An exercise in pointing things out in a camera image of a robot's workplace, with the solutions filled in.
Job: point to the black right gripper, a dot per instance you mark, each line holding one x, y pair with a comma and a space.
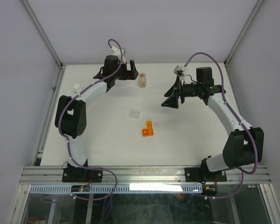
172, 101

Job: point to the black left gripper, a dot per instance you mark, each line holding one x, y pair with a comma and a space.
131, 74

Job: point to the clear bottle orange pills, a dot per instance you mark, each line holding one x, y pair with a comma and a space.
142, 81

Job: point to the orange pill organizer box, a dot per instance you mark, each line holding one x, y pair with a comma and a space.
148, 131

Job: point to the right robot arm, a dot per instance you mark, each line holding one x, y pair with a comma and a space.
244, 145

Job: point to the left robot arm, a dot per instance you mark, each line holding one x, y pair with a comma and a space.
71, 116

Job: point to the white cap pill bottle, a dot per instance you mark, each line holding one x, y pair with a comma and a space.
77, 87

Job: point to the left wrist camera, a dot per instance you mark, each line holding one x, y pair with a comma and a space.
119, 53

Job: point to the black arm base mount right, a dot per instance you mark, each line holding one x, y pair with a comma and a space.
197, 174

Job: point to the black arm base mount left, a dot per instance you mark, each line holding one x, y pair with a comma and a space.
73, 174

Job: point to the aluminium frame rail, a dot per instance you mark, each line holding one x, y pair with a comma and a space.
142, 174

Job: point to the grey slotted cable duct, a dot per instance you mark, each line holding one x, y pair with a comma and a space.
133, 188

